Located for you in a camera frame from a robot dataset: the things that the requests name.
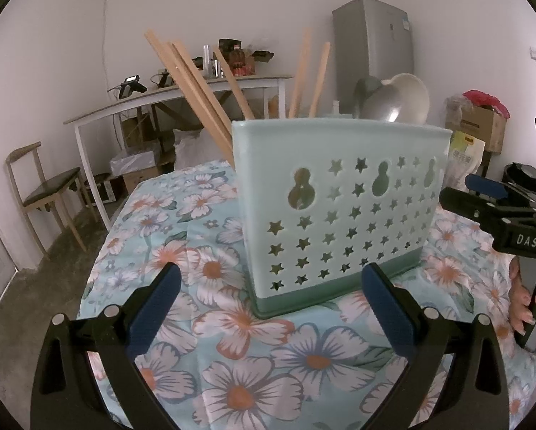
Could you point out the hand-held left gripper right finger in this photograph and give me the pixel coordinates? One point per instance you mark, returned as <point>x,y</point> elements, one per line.
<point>391,313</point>

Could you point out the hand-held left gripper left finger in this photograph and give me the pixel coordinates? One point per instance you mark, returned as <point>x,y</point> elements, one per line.
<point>158,309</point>

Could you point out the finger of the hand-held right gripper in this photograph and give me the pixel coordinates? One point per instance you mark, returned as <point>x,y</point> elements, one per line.
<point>487,186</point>
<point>474,206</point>

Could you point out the white plastic rice paddle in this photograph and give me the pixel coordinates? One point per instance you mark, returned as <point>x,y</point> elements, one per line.
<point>413,98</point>

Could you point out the stainless steel ladle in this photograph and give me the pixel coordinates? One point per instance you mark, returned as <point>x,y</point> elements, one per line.
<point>384,105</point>

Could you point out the green plastic utensil holder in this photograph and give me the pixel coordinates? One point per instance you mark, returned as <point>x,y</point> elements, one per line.
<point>268,165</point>

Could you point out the bundle of wooden chopsticks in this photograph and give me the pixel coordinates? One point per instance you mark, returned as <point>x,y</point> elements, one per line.
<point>298,76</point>

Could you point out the person's right hand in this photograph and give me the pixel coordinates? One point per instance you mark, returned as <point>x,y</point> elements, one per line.
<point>521,304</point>

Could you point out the dark round pot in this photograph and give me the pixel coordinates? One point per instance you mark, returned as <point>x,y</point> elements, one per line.
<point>523,179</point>

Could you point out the yellow and white sack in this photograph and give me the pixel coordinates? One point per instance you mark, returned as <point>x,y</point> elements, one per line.
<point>465,152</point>

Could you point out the large cardboard box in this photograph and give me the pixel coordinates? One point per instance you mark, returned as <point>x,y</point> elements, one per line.
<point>478,127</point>

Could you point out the red cloth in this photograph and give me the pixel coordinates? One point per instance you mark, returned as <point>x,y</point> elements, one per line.
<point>485,101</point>

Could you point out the floral blanket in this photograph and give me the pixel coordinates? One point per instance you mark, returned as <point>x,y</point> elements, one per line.
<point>250,367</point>

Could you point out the small cardboard box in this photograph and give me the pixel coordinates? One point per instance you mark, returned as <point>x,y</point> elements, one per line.
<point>140,181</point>

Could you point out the plastic-wrapped box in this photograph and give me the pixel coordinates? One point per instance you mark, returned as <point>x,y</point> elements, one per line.
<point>133,159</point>

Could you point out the wooden chair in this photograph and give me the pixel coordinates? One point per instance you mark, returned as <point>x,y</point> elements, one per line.
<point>52,186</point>

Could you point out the grey refrigerator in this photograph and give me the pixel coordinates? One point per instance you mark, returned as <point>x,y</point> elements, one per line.
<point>371,45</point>

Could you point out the white table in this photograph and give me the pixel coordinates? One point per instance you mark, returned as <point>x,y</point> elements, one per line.
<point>182,92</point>

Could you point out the brown and red boxes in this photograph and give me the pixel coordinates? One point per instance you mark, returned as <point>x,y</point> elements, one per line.
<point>243,62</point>

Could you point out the black camera device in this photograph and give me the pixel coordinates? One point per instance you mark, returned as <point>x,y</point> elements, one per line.
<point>165,79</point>
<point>131,86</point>

